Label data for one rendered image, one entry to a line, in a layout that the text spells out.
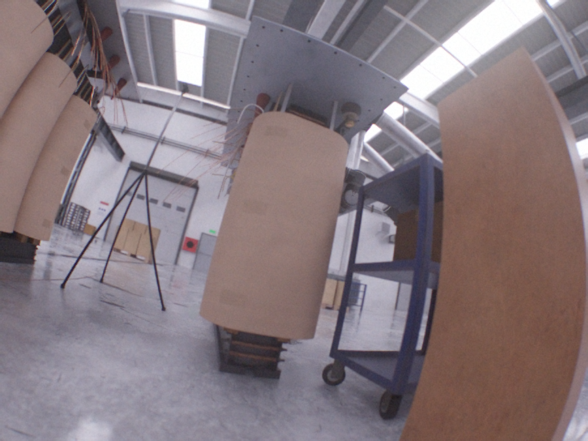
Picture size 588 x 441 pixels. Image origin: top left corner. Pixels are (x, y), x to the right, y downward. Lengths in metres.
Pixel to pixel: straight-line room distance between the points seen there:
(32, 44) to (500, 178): 1.69
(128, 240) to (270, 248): 6.79
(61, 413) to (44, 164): 1.48
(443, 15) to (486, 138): 10.67
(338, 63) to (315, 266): 0.89
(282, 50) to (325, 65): 0.21
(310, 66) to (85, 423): 1.45
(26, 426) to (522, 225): 0.92
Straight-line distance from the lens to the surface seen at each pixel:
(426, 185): 0.86
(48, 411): 0.64
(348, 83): 1.30
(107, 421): 0.64
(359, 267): 1.04
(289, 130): 1.05
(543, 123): 0.53
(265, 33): 1.20
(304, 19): 5.07
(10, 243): 1.91
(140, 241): 7.43
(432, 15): 11.10
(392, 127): 1.97
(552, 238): 0.45
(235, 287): 0.87
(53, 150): 1.85
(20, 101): 1.60
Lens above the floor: 0.40
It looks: 15 degrees up
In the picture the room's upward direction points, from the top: 12 degrees clockwise
